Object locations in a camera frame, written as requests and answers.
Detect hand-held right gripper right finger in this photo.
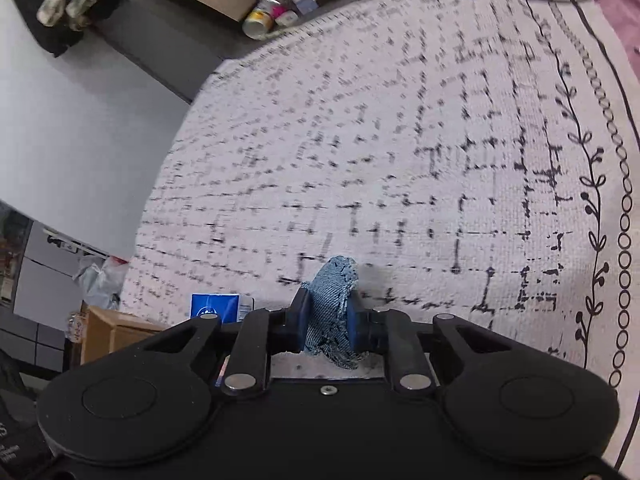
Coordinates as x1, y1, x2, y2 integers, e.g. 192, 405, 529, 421
347, 294, 531, 395

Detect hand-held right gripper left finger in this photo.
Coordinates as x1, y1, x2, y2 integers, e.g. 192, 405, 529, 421
131, 285, 313, 397

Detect blue denim cloth piece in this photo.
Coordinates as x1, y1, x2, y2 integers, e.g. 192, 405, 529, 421
303, 255, 375, 372

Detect blue tissue packet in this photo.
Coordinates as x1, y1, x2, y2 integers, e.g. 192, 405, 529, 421
189, 292, 256, 325

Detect cardboard box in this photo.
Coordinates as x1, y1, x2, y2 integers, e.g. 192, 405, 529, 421
80, 306, 172, 367

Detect grey drawer cabinet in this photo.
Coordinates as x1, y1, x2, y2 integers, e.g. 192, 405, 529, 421
12, 220, 88, 328

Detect white plastic bag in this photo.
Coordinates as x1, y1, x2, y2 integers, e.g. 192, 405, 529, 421
72, 256, 128, 311

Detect cluttered shelf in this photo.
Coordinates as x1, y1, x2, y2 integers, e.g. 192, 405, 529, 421
0, 205, 32, 308

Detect white black-patterned blanket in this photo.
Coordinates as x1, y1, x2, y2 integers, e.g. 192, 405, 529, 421
120, 0, 640, 478

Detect yellow label can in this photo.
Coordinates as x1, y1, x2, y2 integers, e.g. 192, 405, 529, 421
242, 7, 277, 40

